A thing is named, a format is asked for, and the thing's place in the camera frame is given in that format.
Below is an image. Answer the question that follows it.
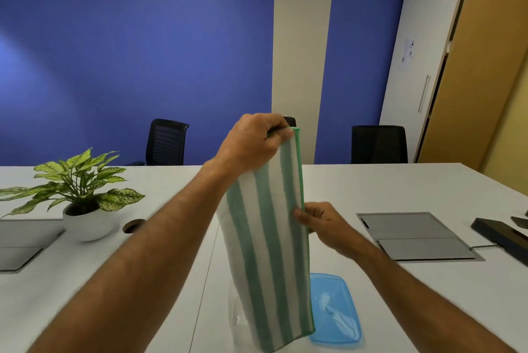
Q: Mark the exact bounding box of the clear plastic container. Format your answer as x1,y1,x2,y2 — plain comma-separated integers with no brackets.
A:
228,282,265,353

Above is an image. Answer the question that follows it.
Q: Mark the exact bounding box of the person's left forearm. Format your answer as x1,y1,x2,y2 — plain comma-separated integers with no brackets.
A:
29,163,232,353

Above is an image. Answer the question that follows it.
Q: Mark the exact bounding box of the black mesh office chair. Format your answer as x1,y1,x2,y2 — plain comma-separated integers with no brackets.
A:
145,119,190,166

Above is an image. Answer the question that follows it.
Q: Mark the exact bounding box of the person's left hand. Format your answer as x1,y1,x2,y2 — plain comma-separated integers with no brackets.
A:
202,112,292,184

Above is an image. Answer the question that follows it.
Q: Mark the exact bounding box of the black device with cable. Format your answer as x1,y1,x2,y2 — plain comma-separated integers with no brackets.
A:
471,218,528,261

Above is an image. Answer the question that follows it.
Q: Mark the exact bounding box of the person's right forearm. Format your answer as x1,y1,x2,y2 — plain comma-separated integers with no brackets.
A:
354,241,516,353

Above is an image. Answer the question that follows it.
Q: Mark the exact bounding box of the person's right hand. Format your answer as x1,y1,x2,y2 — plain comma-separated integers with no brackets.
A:
293,201,375,261

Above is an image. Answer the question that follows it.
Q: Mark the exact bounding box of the white cabinet door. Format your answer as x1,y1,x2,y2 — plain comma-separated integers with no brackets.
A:
378,0,477,164

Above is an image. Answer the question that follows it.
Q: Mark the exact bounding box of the green white striped towel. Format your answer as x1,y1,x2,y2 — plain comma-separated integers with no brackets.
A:
216,127,316,352

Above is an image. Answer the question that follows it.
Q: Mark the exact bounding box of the yellow wooden door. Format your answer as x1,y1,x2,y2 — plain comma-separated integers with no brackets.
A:
416,0,528,172

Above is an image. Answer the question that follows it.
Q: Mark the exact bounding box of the metal door handle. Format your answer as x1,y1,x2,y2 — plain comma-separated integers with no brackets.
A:
417,74,431,114

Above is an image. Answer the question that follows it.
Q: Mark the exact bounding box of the blue plastic lid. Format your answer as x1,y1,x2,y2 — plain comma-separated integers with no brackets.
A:
309,273,363,346

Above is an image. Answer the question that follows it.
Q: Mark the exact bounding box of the green plant in white pot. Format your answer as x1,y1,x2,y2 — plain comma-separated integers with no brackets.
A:
0,147,146,242

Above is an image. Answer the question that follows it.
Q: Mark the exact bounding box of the grey table cable hatch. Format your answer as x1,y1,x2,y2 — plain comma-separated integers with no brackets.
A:
356,212,486,263
0,218,66,274

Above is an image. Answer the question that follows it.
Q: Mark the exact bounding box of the white paper label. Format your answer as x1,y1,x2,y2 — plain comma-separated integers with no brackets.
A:
399,39,416,71

